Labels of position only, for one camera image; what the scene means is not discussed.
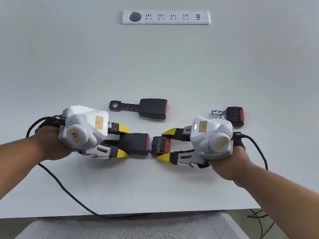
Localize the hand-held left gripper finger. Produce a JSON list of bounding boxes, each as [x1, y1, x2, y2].
[[77, 145, 131, 160], [107, 121, 133, 137]]

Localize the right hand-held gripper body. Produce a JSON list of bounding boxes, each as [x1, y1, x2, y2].
[[190, 115, 234, 160]]

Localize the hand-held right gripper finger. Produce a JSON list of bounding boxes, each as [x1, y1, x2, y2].
[[161, 125, 194, 142], [155, 149, 210, 169]]

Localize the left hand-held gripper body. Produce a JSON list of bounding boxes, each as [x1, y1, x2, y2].
[[57, 105, 111, 150]]

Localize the metal seat belt tongue black-red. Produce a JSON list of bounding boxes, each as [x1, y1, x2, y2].
[[148, 136, 172, 157], [210, 106, 246, 126]]

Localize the black seat belt buckle with strap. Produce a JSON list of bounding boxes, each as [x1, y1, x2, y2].
[[108, 98, 169, 121]]

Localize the person's right forearm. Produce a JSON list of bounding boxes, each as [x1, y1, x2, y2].
[[231, 155, 319, 239]]

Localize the person's left forearm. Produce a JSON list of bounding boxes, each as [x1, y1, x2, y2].
[[0, 135, 47, 200]]

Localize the person's right hand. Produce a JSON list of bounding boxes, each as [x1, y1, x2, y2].
[[208, 139, 250, 180]]

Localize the person's left hand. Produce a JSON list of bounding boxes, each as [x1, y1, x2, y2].
[[34, 124, 74, 161]]

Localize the grey mesh chair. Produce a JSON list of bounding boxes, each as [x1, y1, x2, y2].
[[14, 211, 250, 239]]

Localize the white power strip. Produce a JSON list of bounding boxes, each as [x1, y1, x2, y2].
[[121, 10, 212, 25]]

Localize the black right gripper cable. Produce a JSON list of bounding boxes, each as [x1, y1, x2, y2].
[[232, 132, 269, 171]]

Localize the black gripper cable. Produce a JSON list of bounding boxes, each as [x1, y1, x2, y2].
[[25, 116, 226, 219], [232, 132, 269, 171]]

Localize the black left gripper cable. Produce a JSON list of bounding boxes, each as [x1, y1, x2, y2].
[[25, 116, 226, 219]]

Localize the black floor cables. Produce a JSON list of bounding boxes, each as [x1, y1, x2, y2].
[[246, 208, 276, 239]]

